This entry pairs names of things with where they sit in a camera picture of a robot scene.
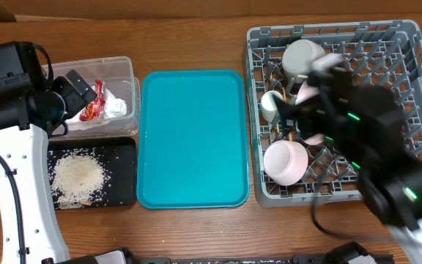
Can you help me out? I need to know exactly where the red snack wrapper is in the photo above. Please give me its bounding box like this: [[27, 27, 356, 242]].
[[79, 79, 105, 122]]

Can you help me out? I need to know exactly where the white napkin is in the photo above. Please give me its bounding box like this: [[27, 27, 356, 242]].
[[66, 86, 127, 123]]

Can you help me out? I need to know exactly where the wooden chopstick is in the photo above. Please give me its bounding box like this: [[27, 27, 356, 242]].
[[270, 73, 280, 135], [282, 87, 294, 141]]

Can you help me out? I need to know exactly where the grey bowl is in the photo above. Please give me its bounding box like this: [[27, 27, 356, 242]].
[[281, 39, 325, 84]]

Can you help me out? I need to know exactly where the cream paper cup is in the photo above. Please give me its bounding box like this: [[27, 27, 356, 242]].
[[260, 90, 284, 122]]

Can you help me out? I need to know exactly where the pink bowl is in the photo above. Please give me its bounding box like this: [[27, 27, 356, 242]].
[[263, 140, 308, 186]]

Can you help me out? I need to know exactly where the white rice pile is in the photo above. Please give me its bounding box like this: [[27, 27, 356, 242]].
[[48, 148, 111, 210]]

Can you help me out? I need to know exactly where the pink plate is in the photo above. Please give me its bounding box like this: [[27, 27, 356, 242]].
[[295, 81, 325, 145]]

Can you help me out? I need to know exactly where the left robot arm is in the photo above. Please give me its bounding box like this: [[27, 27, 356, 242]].
[[0, 70, 96, 263]]

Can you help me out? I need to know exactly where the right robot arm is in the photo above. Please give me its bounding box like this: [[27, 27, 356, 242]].
[[274, 67, 422, 263]]

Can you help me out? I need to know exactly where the grey dishwasher rack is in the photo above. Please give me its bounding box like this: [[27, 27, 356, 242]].
[[244, 20, 422, 208]]

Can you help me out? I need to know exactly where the clear plastic bin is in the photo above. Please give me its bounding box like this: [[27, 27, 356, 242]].
[[52, 56, 141, 140]]

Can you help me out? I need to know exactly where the black plastic tray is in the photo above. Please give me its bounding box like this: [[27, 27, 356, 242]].
[[48, 137, 137, 208]]

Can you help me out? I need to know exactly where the teal serving tray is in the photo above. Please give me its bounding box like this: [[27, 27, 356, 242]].
[[136, 70, 250, 209]]

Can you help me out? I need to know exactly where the cardboard box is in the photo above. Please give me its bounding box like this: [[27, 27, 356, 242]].
[[0, 0, 422, 21]]

